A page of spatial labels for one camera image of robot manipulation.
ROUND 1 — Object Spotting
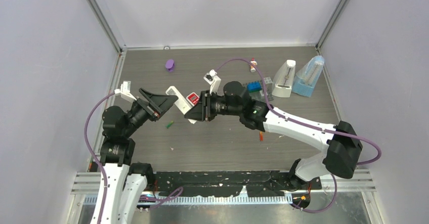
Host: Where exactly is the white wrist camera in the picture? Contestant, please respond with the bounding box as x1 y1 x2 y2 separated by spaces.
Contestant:
114 81 137 103
203 69 221 94

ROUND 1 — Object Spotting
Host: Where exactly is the light blue metronome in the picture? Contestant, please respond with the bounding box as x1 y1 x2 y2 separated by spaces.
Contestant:
292 56 325 97

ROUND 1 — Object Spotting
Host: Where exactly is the white metronome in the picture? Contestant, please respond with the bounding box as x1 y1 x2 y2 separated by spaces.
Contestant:
272 60 296 98

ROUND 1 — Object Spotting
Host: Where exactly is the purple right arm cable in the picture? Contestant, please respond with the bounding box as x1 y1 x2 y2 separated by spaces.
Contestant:
216 57 382 214

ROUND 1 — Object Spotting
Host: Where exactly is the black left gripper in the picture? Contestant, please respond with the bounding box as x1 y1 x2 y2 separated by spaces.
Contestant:
123 87 178 136

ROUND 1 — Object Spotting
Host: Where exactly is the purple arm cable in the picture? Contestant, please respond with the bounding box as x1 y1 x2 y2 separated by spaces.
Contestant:
83 92 116 224
216 57 382 214

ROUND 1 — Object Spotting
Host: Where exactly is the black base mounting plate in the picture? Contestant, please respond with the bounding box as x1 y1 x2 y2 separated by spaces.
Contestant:
145 170 322 197

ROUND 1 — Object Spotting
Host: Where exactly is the purple plastic cap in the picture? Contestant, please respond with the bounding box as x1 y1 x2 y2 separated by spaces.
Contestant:
165 59 175 72

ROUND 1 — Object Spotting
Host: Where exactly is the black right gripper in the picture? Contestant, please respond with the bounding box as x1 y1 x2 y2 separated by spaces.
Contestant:
185 91 242 122

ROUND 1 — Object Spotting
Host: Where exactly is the white remote with red keypad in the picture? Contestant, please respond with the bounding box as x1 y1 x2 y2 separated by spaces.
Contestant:
186 92 199 106

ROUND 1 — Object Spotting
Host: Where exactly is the slim white remote control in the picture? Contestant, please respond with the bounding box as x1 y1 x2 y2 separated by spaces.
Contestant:
165 85 192 115

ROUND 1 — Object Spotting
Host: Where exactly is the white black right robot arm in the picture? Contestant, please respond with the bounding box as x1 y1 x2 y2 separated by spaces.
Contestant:
185 81 362 189

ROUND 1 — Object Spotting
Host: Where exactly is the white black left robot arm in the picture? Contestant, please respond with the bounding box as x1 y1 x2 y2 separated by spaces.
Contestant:
89 82 178 223

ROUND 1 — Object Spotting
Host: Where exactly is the green battery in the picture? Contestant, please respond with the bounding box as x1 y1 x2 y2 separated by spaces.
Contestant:
166 121 174 128

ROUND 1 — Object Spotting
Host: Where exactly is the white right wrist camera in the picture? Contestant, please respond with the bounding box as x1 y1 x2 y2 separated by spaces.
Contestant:
203 69 221 94

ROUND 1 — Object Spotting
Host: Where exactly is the small orange white bottle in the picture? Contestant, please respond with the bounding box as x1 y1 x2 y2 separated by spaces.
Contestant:
250 58 258 72

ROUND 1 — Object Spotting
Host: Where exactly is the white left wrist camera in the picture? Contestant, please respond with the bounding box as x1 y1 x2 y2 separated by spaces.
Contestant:
114 81 137 103

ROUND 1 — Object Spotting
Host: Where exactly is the grey building block baseplate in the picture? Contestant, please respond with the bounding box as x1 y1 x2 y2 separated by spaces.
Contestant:
242 80 274 102

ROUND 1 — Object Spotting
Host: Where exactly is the blue building brick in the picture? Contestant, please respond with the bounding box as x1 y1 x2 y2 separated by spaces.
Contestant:
246 81 262 93

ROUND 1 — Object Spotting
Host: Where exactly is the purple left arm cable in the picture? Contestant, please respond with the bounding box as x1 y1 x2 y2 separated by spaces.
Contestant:
83 92 116 224

